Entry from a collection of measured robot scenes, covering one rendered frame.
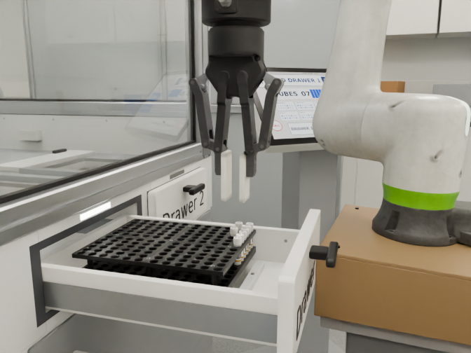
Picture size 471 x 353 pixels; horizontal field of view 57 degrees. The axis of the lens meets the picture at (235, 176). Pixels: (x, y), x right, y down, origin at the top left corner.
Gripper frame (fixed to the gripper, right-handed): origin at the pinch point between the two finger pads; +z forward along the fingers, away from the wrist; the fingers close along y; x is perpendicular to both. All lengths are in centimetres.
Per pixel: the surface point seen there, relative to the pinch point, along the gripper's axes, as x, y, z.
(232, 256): -4.4, 0.9, 10.3
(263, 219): 168, -33, 59
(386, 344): 14.6, 23.3, 31.2
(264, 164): 168, -32, 28
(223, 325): -13.7, 2.6, 15.2
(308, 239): -2.6, 10.9, 7.5
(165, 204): 20.6, -20.9, 11.2
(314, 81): 97, 0, -15
